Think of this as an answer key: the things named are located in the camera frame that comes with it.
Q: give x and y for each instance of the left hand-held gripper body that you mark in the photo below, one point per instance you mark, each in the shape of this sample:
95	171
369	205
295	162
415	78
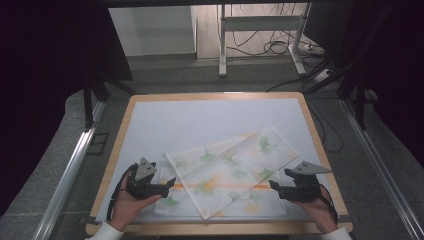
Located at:
143	186

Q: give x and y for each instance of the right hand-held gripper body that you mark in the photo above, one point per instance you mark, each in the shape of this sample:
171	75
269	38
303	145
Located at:
305	188

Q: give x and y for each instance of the white leaf-print mesh laundry bag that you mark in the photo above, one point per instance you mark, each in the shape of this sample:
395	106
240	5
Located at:
213	173

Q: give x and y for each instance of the person's right hand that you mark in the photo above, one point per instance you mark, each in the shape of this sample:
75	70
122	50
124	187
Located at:
320	211

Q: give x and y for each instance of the person's left hand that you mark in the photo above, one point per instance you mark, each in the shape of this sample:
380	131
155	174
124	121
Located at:
128	210

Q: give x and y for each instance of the black floor outlet plate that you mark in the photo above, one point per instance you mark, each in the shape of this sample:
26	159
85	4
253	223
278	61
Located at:
97	144

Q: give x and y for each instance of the black metal stand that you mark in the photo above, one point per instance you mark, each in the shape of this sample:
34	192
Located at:
360	100
88	106

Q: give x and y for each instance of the white power strip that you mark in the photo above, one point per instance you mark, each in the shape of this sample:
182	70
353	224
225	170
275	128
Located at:
322	75

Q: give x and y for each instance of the white board panel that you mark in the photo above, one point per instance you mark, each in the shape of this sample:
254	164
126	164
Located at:
151	30

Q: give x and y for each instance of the black curtain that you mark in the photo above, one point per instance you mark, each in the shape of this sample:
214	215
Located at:
403	66
43	83

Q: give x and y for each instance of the aluminium floor rail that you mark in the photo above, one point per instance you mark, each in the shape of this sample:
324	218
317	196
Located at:
383	166
66	176

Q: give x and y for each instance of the white metal desk frame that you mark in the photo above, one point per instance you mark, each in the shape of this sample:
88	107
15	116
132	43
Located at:
260	23

